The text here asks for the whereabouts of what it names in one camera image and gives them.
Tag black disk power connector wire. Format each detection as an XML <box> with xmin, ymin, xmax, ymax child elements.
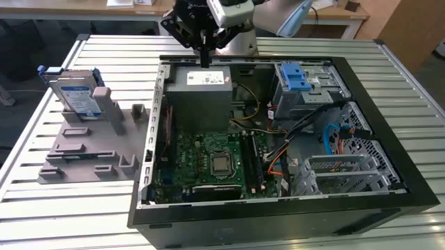
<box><xmin>332</xmin><ymin>124</ymin><xmax>372</xmax><ymax>158</ymax></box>

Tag power supply wire bundle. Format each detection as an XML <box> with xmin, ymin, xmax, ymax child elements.
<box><xmin>231</xmin><ymin>118</ymin><xmax>291</xmax><ymax>135</ymax></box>

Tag metal CPU socket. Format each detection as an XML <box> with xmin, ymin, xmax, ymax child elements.
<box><xmin>207</xmin><ymin>149</ymin><xmax>237</xmax><ymax>181</ymax></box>

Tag hard disk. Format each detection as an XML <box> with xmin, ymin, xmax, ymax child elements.
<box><xmin>35</xmin><ymin>66</ymin><xmax>105</xmax><ymax>120</ymax></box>

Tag black cable bundle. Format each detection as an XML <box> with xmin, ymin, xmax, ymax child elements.
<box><xmin>267</xmin><ymin>101</ymin><xmax>350</xmax><ymax>167</ymax></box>

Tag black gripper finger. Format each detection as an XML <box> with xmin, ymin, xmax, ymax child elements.
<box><xmin>160</xmin><ymin>10</ymin><xmax>205</xmax><ymax>68</ymax></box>
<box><xmin>204</xmin><ymin>23</ymin><xmax>245</xmax><ymax>69</ymax></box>

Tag wooden desk white legs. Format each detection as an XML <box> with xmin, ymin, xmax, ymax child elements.
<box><xmin>0</xmin><ymin>0</ymin><xmax>371</xmax><ymax>40</ymax></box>

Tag grey optical drive cage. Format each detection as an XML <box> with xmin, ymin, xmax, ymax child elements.
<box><xmin>271</xmin><ymin>61</ymin><xmax>351</xmax><ymax>121</ymax></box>

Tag green RAM stick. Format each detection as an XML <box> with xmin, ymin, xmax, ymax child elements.
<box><xmin>61</xmin><ymin>154</ymin><xmax>100</xmax><ymax>160</ymax></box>

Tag yellow black power wire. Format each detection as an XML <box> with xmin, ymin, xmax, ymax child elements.
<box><xmin>231</xmin><ymin>83</ymin><xmax>261</xmax><ymax>122</ymax></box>

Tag orange yellow power wires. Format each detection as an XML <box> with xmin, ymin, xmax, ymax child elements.
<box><xmin>265</xmin><ymin>153</ymin><xmax>284</xmax><ymax>178</ymax></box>

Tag black RAM slot pair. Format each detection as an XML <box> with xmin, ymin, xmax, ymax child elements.
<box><xmin>241</xmin><ymin>131</ymin><xmax>253</xmax><ymax>192</ymax></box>
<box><xmin>251</xmin><ymin>131</ymin><xmax>267</xmax><ymax>193</ymax></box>

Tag silver disk bay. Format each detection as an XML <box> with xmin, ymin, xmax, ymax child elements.
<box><xmin>297</xmin><ymin>153</ymin><xmax>395</xmax><ymax>196</ymax></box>

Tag green motherboard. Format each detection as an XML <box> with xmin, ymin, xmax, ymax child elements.
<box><xmin>154</xmin><ymin>131</ymin><xmax>279</xmax><ymax>204</ymax></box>

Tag black graphics card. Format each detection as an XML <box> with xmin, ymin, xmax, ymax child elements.
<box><xmin>189</xmin><ymin>183</ymin><xmax>243</xmax><ymax>202</ymax></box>

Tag silver CPU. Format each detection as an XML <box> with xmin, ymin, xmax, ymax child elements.
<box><xmin>211</xmin><ymin>157</ymin><xmax>232</xmax><ymax>174</ymax></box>

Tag black open PC case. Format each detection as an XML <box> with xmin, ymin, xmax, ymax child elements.
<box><xmin>126</xmin><ymin>53</ymin><xmax>440</xmax><ymax>249</ymax></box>

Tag white desk foot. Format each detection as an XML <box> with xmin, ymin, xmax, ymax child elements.
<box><xmin>0</xmin><ymin>82</ymin><xmax>15</xmax><ymax>107</ymax></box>

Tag large white box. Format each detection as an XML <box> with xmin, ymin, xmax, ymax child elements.
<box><xmin>105</xmin><ymin>0</ymin><xmax>134</xmax><ymax>10</ymax></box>

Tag blue drive latch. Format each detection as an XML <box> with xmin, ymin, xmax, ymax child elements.
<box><xmin>281</xmin><ymin>62</ymin><xmax>311</xmax><ymax>92</ymax></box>

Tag grey parts rack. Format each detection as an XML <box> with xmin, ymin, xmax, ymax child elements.
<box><xmin>37</xmin><ymin>86</ymin><xmax>153</xmax><ymax>184</ymax></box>

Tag grey power supply unit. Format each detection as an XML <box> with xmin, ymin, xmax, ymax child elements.
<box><xmin>164</xmin><ymin>65</ymin><xmax>233</xmax><ymax>133</ymax></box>

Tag brown wooden cabinet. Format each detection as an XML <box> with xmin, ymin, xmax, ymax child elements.
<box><xmin>355</xmin><ymin>0</ymin><xmax>445</xmax><ymax>76</ymax></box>

